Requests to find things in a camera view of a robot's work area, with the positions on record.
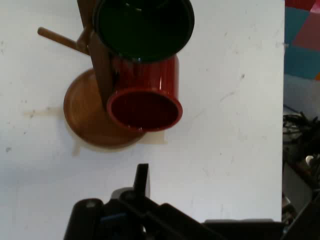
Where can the red foam building block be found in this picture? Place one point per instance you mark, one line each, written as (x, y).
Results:
(297, 3)

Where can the orange foam building block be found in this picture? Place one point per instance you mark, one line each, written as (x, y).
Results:
(318, 76)

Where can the green enamel mug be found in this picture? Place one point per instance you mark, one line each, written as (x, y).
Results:
(142, 30)

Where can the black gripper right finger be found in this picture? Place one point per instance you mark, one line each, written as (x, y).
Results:
(245, 231)

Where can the wooden mug tree stand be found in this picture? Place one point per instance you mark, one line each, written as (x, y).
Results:
(85, 117)

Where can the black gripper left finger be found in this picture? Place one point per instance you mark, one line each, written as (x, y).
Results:
(125, 220)

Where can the red enamel mug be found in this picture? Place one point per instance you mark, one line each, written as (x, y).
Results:
(150, 75)

